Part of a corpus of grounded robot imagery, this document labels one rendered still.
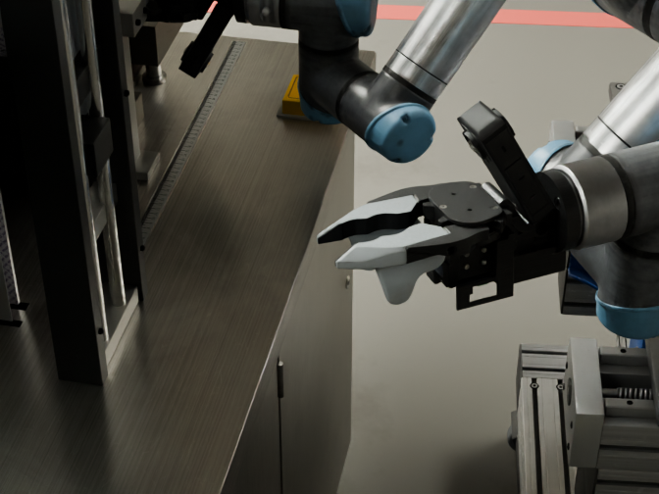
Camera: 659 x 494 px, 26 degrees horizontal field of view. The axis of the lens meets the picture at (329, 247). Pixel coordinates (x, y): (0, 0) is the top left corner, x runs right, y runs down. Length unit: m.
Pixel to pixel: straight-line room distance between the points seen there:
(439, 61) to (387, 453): 1.17
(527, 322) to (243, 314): 1.46
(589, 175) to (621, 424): 0.55
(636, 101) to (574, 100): 2.34
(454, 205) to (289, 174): 0.66
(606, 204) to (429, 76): 0.51
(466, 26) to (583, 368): 0.43
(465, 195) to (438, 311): 1.82
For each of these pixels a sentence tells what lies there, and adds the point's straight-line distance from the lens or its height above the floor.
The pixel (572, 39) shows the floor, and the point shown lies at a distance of 3.99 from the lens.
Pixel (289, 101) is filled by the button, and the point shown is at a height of 0.92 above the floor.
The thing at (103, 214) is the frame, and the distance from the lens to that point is 1.50.
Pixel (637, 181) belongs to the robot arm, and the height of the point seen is 1.25.
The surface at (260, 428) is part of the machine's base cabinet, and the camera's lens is 1.70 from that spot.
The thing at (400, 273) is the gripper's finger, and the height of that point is 1.22.
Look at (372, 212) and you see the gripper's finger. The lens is 1.18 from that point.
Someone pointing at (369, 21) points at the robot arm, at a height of 1.11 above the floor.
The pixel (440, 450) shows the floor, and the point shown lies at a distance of 2.71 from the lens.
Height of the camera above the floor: 1.94
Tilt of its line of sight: 38 degrees down
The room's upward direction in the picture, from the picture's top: straight up
